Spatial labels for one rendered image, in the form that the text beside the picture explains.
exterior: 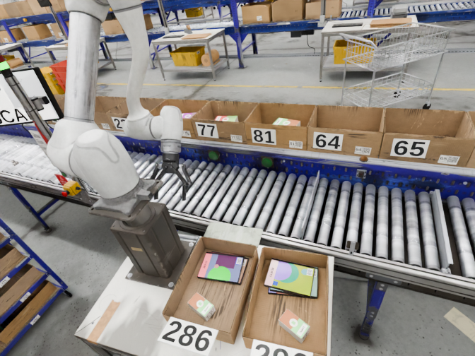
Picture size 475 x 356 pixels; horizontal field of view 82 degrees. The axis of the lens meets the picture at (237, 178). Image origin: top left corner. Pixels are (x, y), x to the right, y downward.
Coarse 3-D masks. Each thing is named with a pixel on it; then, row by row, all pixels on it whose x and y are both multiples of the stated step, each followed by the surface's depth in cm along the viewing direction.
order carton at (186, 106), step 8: (160, 104) 216; (168, 104) 224; (176, 104) 222; (184, 104) 218; (192, 104) 216; (200, 104) 213; (152, 112) 208; (184, 112) 224; (192, 112) 221; (184, 120) 190; (184, 128) 195; (192, 128) 192; (184, 136) 200; (192, 136) 197
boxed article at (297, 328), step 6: (288, 312) 103; (282, 318) 102; (288, 318) 102; (294, 318) 101; (282, 324) 102; (288, 324) 100; (294, 324) 100; (300, 324) 99; (306, 324) 99; (288, 330) 100; (294, 330) 98; (300, 330) 98; (306, 330) 98; (294, 336) 99; (300, 336) 96; (300, 342) 98
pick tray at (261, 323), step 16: (272, 256) 125; (288, 256) 122; (304, 256) 119; (320, 256) 116; (256, 272) 113; (320, 272) 119; (256, 288) 113; (320, 288) 113; (256, 304) 112; (272, 304) 111; (288, 304) 109; (304, 304) 109; (320, 304) 108; (256, 320) 107; (272, 320) 106; (304, 320) 104; (320, 320) 104; (256, 336) 102; (272, 336) 101; (288, 336) 101; (320, 336) 99; (320, 352) 95
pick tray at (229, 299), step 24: (216, 240) 130; (192, 264) 126; (192, 288) 121; (216, 288) 119; (240, 288) 118; (168, 312) 108; (192, 312) 113; (216, 312) 111; (240, 312) 106; (216, 336) 102
